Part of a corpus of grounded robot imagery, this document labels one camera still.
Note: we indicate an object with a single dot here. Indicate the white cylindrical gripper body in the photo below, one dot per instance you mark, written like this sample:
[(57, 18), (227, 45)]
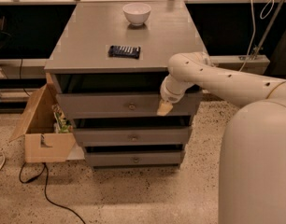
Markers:
[(166, 96)]

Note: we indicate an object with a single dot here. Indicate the grey bottom drawer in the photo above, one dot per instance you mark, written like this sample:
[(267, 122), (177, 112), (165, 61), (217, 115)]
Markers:
[(134, 158)]

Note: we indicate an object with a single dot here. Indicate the grey middle drawer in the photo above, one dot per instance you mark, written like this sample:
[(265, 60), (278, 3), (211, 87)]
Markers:
[(132, 137)]

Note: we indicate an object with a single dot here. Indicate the grey top drawer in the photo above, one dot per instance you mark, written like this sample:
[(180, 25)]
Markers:
[(109, 105)]

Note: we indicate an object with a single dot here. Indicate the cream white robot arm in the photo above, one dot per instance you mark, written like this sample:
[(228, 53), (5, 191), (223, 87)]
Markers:
[(252, 173)]

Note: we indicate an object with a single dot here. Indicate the open cardboard box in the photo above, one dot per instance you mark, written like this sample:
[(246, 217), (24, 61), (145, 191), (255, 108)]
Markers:
[(36, 126)]

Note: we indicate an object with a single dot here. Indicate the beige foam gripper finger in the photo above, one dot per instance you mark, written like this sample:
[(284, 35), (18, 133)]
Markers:
[(164, 108)]

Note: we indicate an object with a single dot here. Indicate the white ceramic bowl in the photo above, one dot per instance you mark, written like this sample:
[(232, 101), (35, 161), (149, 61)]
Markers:
[(136, 13)]

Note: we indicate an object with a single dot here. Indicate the green printed snack bag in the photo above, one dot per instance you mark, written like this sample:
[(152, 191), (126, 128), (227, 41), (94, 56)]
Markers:
[(61, 124)]

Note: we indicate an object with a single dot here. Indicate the grey drawer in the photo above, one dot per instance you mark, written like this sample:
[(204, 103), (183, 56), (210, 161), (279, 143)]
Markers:
[(132, 137), (109, 105), (134, 158)]

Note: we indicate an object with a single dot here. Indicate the grey drawer cabinet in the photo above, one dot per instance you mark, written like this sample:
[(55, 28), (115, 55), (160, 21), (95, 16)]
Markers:
[(81, 64)]

